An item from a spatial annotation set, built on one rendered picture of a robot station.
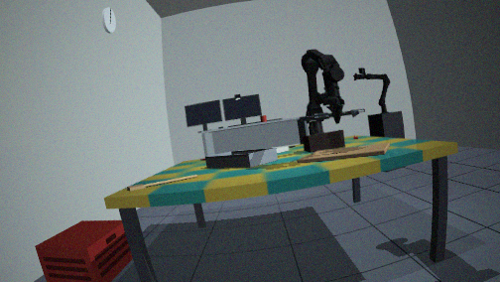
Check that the light wooden board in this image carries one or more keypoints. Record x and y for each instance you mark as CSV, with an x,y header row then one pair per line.
x,y
346,152

